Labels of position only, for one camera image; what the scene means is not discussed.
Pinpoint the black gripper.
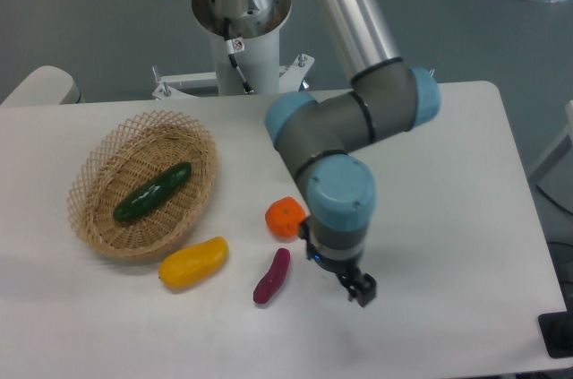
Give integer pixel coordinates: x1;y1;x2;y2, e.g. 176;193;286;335
298;217;377;307

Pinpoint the green cucumber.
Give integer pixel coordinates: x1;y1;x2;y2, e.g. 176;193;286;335
113;161;192;223

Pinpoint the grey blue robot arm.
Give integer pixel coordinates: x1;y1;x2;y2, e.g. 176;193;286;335
192;0;440;306

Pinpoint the woven wicker basket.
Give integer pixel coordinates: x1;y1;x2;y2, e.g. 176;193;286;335
67;110;218;260

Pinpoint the purple sweet potato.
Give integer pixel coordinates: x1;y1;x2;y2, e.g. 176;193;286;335
252;248;291;305

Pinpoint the orange tangerine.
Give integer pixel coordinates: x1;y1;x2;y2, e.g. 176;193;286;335
265;197;306;239

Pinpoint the yellow mango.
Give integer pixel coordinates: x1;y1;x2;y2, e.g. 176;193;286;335
158;237;229;290

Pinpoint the black device at table edge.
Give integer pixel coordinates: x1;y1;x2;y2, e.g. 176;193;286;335
538;312;572;359

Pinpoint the white furniture at right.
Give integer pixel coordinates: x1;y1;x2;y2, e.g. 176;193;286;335
527;99;573;201

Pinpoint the white chair back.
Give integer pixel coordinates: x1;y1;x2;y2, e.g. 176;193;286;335
1;65;85;108

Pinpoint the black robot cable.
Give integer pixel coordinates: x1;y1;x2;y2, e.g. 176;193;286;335
222;16;256;95

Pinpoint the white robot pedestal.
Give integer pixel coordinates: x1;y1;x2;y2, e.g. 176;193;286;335
153;0;315;99

